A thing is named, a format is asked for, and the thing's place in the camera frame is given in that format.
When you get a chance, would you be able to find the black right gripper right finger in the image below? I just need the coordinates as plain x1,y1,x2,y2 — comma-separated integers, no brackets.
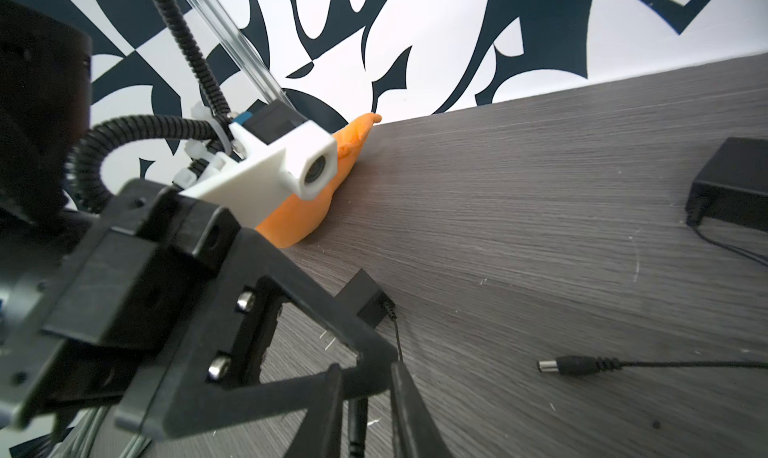
390,361,453,458

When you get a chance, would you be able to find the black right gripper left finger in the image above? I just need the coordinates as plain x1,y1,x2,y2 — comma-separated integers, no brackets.
283,364,344,458

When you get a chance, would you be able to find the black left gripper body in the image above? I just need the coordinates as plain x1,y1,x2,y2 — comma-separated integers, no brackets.
1,179,397,440

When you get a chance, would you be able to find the black power adapter with cable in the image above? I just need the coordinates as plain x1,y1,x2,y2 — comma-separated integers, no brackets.
336,269,397,458

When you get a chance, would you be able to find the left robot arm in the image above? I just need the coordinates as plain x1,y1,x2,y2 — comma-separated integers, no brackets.
1,0,397,439

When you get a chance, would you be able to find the orange plush toy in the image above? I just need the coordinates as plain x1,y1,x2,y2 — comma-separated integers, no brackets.
254,112,383,249

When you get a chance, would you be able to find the black power adapter far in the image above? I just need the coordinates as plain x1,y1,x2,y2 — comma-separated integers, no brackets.
536,136,768,377

